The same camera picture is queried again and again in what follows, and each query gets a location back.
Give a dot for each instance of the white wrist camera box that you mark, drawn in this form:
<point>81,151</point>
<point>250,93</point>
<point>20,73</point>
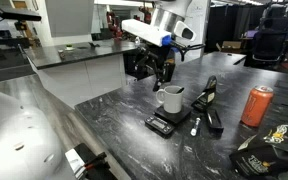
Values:
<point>144,30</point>

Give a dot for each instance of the white counter island dark top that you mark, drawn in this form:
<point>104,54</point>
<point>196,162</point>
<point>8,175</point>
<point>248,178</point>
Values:
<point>84,66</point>

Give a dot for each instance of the red machine in background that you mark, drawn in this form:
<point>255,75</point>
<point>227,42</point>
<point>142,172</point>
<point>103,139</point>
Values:
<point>114,25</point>

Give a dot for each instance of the white ceramic mug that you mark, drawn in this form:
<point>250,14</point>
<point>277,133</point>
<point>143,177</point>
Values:
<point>172,99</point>

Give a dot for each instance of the black stick in mug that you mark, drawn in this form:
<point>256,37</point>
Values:
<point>180,90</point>

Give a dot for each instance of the black digital scale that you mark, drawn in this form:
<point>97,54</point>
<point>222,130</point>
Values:
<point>165,120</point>

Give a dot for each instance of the black oblong lid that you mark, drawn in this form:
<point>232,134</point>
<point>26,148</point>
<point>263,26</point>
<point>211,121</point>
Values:
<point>214,119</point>

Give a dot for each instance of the orange drink can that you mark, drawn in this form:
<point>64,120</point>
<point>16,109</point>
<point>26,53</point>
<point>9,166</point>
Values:
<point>256,106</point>

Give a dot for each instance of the small cup on counter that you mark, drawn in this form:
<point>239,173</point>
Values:
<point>61,54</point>

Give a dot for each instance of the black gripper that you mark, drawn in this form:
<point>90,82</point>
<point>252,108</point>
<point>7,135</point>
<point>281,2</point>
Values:
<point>157,55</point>

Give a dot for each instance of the black office chair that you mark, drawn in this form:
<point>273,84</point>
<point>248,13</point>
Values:
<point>272,40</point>

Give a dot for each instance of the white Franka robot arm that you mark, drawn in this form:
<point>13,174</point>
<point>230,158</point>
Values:
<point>20,146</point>

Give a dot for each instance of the white marker pen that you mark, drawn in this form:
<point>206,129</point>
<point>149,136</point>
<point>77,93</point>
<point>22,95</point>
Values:
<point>195,126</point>

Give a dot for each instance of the cardboard box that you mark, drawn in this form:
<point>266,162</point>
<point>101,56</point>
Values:
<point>230,46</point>

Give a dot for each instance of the green and white small item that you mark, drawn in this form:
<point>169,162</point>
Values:
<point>69,47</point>

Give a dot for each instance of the black camera on stand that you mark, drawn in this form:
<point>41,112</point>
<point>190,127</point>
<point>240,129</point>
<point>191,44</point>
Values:
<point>15,13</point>

